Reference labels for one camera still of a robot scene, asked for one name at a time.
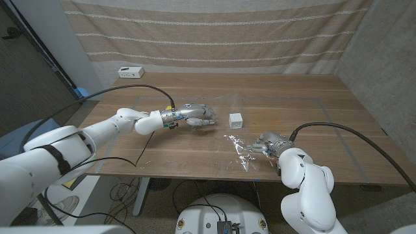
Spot white robot chest edge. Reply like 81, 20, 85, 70
0, 224, 133, 234

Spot small yellow object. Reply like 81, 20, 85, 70
62, 177, 79, 191

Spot grey table leg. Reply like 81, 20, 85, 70
132, 177, 151, 217

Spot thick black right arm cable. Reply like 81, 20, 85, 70
289, 121, 416, 193

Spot white power strip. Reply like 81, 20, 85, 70
117, 66, 145, 79

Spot dark round grille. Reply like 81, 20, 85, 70
147, 177, 173, 192

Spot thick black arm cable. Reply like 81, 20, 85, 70
18, 84, 177, 154
289, 121, 416, 193

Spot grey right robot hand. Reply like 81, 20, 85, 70
244, 130, 295, 159

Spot clear cellophane sheet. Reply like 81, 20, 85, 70
190, 95, 265, 174

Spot blue-grey chair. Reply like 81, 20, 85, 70
0, 117, 71, 160

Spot white robot torso base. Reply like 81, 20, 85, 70
175, 193, 270, 234

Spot thin black hanging cable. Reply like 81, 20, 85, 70
72, 129, 157, 172

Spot white sneaker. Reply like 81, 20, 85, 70
32, 194, 80, 226

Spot small white box package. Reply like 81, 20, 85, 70
227, 112, 244, 130

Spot black torso cable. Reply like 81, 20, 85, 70
172, 179, 229, 222

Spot beige striped backdrop cloth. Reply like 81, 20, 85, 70
60, 0, 374, 75

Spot small grey electronics module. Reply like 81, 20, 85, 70
216, 220, 242, 234

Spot small blue object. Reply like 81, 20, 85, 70
75, 86, 92, 99

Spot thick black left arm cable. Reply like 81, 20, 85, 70
18, 84, 177, 154

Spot tangled black floor cables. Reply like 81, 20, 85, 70
103, 177, 144, 226

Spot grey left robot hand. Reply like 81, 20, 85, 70
161, 103, 218, 127

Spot white flat board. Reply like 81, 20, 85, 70
51, 175, 105, 227

